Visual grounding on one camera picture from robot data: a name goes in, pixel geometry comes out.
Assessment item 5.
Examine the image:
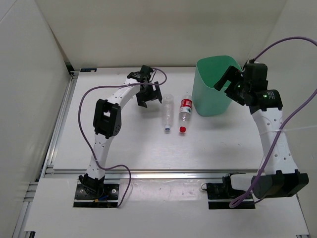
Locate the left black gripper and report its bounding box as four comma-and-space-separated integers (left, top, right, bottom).
136, 81, 162, 108

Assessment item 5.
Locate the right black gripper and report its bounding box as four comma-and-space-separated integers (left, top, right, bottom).
213, 66, 250, 106

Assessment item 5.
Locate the clear bottle blue cap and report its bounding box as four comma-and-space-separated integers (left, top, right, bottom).
162, 94, 174, 133

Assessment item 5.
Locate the red label bottle red cap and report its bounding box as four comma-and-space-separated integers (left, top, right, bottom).
179, 94, 193, 134

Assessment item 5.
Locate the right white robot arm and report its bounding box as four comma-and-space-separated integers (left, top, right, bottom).
214, 63, 309, 199

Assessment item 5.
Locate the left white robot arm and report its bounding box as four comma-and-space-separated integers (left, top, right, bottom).
78, 65, 162, 198

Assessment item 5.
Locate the green plastic bin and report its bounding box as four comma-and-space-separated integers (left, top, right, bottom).
192, 56, 241, 117

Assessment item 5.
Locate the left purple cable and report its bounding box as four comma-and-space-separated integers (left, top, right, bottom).
78, 67, 167, 208

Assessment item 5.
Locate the purple cable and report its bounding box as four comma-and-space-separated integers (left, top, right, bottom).
229, 36, 317, 208
78, 67, 167, 208

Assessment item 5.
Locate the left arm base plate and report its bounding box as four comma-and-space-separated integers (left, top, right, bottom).
73, 180, 120, 208

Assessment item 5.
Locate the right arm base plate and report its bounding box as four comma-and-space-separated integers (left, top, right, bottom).
201, 179, 245, 210

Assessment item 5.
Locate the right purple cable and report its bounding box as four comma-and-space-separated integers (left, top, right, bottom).
229, 36, 317, 208

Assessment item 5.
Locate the aluminium table frame rail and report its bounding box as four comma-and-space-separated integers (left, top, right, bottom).
14, 63, 310, 238

